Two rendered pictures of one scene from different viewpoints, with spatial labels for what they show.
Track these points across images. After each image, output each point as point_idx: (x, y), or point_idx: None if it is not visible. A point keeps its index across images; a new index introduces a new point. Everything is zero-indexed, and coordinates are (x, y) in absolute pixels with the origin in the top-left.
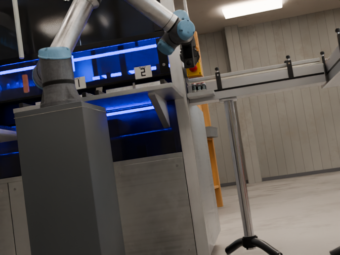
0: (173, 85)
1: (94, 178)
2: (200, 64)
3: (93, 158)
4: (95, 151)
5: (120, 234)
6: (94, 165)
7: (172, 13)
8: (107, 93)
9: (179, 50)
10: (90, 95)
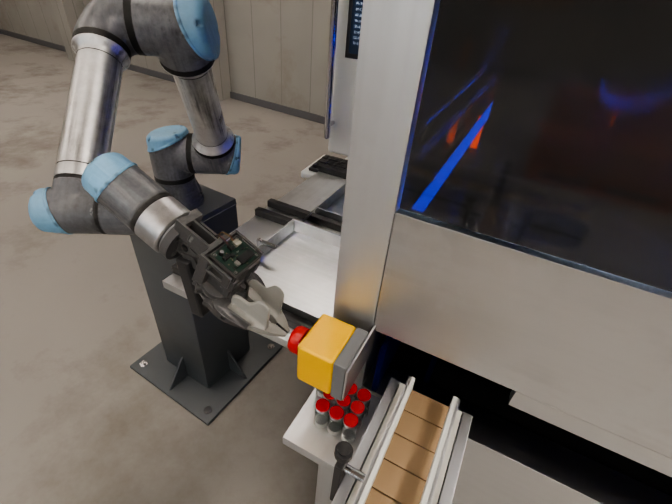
0: (180, 292)
1: (143, 271)
2: (312, 361)
3: (143, 258)
4: (147, 256)
5: (192, 337)
6: (144, 263)
7: (57, 161)
8: (245, 222)
9: (344, 273)
10: (289, 210)
